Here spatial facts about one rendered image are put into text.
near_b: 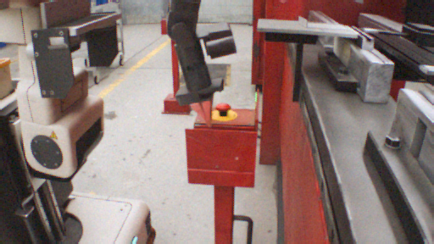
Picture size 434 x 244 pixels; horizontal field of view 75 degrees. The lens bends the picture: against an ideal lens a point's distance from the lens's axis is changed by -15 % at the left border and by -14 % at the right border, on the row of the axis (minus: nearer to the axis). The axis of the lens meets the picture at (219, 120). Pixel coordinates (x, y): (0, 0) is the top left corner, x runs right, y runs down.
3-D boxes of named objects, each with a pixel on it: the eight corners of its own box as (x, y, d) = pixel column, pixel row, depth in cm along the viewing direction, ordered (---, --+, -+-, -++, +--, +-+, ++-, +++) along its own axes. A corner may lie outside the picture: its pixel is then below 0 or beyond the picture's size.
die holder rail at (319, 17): (308, 28, 164) (308, 10, 160) (319, 29, 163) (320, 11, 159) (324, 48, 119) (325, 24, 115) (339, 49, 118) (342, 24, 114)
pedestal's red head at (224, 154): (201, 144, 96) (199, 85, 89) (256, 147, 95) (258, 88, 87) (187, 184, 78) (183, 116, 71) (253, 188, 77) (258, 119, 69)
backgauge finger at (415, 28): (356, 31, 92) (358, 15, 90) (430, 41, 89) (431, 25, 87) (367, 39, 81) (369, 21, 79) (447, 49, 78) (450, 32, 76)
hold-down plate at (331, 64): (317, 60, 102) (318, 51, 101) (333, 61, 102) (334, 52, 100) (335, 91, 75) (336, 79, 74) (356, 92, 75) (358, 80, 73)
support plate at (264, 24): (258, 22, 98) (258, 19, 98) (342, 27, 95) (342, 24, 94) (257, 31, 82) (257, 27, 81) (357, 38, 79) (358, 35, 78)
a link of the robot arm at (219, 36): (169, 8, 67) (169, 26, 61) (221, -6, 66) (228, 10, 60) (184, 52, 75) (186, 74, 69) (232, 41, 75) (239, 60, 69)
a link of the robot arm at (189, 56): (173, 38, 71) (171, 42, 66) (203, 30, 71) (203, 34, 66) (181, 67, 74) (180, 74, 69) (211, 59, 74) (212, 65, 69)
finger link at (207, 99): (219, 130, 73) (208, 91, 70) (188, 135, 75) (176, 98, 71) (221, 118, 80) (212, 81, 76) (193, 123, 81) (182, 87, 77)
